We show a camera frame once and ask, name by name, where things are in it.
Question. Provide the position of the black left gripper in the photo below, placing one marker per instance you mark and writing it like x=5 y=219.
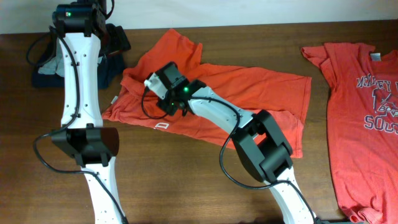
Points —
x=119 y=39

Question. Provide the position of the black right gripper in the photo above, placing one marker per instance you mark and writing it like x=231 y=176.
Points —
x=169 y=107

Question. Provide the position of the orange Fram t-shirt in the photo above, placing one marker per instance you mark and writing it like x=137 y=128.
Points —
x=286 y=96

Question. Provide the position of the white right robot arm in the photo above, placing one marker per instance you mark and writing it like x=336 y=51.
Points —
x=262 y=148

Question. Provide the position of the dark navy folded garment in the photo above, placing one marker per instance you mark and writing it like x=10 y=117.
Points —
x=108 y=68

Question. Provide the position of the light grey folded shirt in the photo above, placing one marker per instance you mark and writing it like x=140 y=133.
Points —
x=55 y=66

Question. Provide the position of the red soccer t-shirt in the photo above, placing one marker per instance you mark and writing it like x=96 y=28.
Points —
x=361 y=128

